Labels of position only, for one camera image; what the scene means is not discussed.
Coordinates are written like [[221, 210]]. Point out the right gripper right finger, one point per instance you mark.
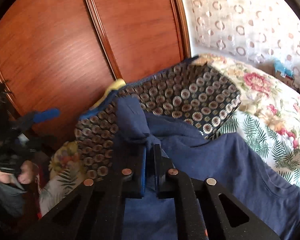
[[163, 180]]

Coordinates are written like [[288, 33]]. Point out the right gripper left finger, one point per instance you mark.
[[138, 180]]

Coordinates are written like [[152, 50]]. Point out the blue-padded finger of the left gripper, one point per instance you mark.
[[37, 117]]

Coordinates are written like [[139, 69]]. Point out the navy blue printed t-shirt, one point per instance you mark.
[[228, 159]]

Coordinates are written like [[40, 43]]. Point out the person's left hand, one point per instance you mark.
[[29, 171]]

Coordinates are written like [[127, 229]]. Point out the wooden wardrobe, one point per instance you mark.
[[65, 53]]

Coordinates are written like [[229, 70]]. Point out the yellow cloth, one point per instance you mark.
[[113, 87]]

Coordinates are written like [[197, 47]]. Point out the navy patterned fabric storage bag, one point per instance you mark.
[[196, 93]]

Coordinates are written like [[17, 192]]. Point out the floral bedspread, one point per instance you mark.
[[268, 119]]

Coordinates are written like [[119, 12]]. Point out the blue tissue box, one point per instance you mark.
[[282, 73]]

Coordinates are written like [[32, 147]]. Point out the white circle-patterned curtain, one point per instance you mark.
[[248, 30]]

